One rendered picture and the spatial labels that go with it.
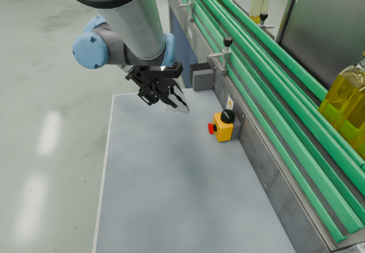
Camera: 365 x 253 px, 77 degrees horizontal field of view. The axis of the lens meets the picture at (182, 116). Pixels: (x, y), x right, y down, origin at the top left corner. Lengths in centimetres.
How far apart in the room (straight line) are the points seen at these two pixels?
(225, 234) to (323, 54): 64
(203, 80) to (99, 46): 50
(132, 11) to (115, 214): 51
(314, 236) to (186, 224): 28
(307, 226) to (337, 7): 62
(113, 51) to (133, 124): 36
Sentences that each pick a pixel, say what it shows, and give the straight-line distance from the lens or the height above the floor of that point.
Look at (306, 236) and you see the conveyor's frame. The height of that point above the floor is 83.
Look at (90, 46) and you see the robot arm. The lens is 53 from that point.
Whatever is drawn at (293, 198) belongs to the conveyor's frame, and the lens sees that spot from 59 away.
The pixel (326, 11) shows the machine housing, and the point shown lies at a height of 107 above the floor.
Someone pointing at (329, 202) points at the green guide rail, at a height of 94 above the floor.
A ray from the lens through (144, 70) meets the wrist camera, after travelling 65.
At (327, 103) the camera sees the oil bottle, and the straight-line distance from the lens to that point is 63.
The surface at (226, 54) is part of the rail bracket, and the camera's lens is 79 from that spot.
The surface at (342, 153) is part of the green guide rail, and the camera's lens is 57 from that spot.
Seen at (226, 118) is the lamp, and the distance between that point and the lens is 71.
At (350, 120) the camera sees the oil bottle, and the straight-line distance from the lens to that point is 59.
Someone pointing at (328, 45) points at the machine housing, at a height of 99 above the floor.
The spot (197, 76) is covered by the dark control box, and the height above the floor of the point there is 83.
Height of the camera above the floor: 135
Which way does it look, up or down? 45 degrees down
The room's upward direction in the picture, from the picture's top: straight up
